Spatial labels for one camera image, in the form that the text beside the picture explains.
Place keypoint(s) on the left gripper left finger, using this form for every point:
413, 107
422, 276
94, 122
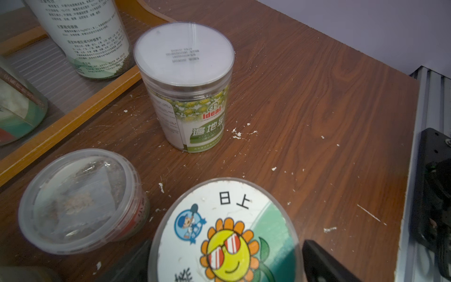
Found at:
133, 267

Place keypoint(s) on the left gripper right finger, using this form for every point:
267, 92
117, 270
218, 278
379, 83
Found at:
320, 266

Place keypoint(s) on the clear cup red label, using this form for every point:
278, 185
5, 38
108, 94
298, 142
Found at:
83, 201

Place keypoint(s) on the sunflower lid jar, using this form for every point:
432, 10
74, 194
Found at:
225, 230

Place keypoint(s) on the tomato lid jar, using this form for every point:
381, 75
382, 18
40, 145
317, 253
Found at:
23, 107

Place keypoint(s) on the white green Ideal jar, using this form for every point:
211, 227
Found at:
187, 69

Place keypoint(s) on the clear cup yellow seeds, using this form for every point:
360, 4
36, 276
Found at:
28, 274

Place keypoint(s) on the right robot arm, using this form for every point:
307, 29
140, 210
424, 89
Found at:
431, 209

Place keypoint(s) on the wooden three-tier shelf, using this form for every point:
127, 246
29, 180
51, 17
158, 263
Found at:
28, 153

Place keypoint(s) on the white lid text jar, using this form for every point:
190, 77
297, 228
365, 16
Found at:
90, 33

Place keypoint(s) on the aluminium front rail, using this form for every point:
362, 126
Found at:
424, 253

